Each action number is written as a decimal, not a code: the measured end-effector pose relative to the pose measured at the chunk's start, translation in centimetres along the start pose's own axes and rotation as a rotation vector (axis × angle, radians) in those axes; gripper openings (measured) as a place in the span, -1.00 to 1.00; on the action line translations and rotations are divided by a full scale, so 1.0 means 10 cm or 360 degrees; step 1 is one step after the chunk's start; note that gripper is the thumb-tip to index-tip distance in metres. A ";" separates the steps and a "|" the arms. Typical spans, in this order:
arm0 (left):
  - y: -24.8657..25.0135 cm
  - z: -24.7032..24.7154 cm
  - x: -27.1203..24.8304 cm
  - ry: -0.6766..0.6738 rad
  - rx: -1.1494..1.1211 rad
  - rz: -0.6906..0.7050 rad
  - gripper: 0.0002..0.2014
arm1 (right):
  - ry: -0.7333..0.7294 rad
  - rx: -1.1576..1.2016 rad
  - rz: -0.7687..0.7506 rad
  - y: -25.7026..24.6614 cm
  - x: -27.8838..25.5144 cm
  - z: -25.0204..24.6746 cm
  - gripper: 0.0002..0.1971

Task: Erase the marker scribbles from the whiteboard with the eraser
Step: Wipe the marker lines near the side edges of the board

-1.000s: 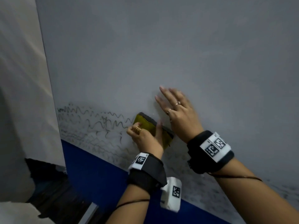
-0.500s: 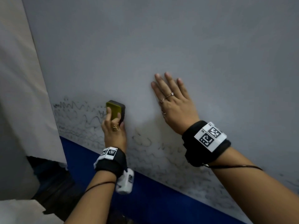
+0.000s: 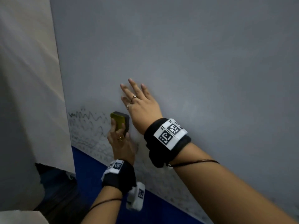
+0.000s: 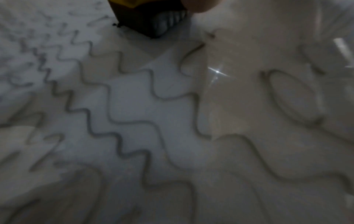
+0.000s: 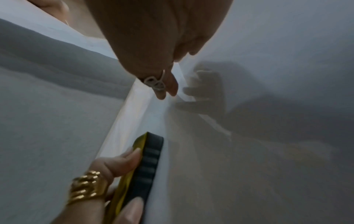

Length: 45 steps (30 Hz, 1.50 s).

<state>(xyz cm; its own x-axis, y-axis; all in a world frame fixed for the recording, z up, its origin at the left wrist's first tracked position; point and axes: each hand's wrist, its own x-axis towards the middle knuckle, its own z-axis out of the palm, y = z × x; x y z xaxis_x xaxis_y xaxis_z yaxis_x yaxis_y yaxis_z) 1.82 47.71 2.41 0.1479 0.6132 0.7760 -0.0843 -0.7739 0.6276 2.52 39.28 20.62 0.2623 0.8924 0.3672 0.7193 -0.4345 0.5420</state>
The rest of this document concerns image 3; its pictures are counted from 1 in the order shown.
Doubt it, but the person's right forearm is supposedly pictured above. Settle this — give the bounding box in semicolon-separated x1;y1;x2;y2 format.
168;142;299;224

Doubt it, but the yellow and black whiteboard eraser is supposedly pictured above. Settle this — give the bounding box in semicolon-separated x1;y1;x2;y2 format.
110;111;130;138

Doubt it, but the person's left hand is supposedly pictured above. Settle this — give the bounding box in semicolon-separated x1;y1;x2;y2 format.
107;119;136;166

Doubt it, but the person's right hand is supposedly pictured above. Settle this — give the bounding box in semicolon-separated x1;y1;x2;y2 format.
120;78;164;136

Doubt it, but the thin black cable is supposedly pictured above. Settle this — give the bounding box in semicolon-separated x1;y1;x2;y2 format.
88;198;123;212
167;160;220;169

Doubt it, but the black wristband with marker tag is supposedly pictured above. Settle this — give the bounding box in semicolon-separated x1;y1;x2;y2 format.
101;159;137;197
144;118;192;169

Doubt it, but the grey partition panel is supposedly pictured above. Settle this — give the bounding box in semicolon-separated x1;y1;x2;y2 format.
0;67;45;212

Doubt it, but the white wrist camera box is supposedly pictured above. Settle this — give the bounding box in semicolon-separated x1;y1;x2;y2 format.
126;182;146;212

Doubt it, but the large scribbled whiteboard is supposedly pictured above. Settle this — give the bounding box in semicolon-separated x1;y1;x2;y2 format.
48;0;299;224

